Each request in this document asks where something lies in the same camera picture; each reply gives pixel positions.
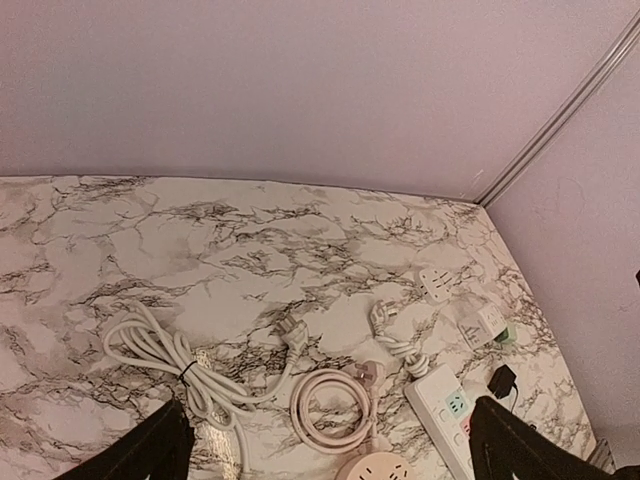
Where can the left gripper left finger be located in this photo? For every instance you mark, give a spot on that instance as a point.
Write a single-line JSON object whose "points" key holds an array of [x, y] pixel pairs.
{"points": [[158, 448]]}

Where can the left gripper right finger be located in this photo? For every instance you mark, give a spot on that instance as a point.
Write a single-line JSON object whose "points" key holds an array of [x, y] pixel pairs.
{"points": [[504, 447]]}

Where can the black charger plug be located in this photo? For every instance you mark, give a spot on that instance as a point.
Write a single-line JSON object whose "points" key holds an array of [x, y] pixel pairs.
{"points": [[502, 382]]}

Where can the long white power strip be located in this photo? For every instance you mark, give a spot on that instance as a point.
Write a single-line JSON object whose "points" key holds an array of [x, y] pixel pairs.
{"points": [[444, 410]]}

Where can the green usb adapter plug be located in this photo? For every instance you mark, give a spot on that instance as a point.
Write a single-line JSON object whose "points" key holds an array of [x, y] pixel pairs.
{"points": [[508, 335]]}

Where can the white cube socket adapter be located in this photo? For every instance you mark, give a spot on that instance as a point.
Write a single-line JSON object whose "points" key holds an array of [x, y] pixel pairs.
{"points": [[482, 326]]}

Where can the round pink socket base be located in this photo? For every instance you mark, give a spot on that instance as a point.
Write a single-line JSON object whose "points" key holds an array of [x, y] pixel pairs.
{"points": [[377, 466]]}

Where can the white adapter plug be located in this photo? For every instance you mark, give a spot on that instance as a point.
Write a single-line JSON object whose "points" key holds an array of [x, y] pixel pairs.
{"points": [[436, 283]]}

